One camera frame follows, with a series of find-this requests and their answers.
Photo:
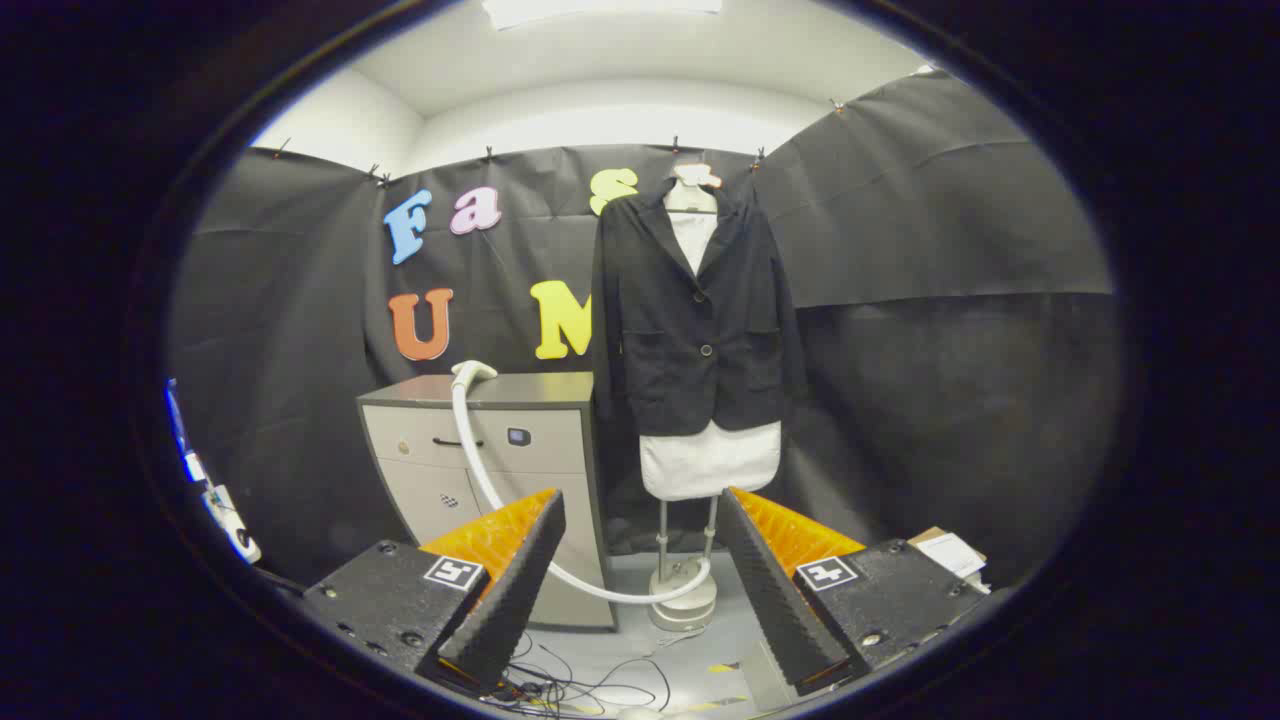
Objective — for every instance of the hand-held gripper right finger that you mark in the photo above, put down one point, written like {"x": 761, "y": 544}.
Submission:
{"x": 775, "y": 600}

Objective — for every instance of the grey steamer base with poles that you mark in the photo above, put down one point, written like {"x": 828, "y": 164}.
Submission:
{"x": 683, "y": 605}

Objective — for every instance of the brown cardboard piece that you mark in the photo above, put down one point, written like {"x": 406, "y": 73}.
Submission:
{"x": 925, "y": 537}

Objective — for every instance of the white carton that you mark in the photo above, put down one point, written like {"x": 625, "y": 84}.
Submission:
{"x": 955, "y": 555}

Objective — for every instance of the row of black backdrop clips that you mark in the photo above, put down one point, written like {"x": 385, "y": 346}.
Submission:
{"x": 675, "y": 144}

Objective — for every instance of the white and blue equipment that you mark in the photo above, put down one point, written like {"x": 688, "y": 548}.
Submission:
{"x": 238, "y": 535}

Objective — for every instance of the black suit jacket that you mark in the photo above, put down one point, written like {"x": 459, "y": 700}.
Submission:
{"x": 670, "y": 330}

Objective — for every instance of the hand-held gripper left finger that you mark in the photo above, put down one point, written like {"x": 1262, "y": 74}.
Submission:
{"x": 510, "y": 600}

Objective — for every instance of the grey drawer cabinet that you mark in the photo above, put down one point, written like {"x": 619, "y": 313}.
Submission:
{"x": 560, "y": 450}

